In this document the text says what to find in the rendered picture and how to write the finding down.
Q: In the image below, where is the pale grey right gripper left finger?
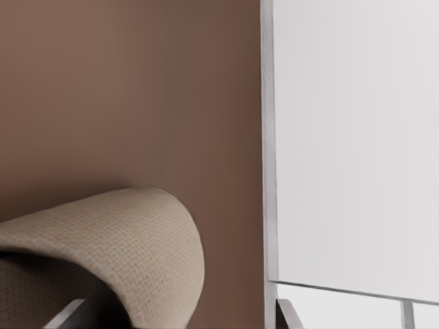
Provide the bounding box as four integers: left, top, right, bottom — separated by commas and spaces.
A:
43, 298, 88, 329

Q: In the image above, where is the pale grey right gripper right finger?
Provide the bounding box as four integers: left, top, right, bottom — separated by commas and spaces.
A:
275, 298, 305, 329

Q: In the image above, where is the beige woven fabric shoe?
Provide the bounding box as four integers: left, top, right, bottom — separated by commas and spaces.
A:
0, 186, 206, 329

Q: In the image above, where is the white shoe rack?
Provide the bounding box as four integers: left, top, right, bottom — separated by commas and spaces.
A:
259, 0, 439, 329

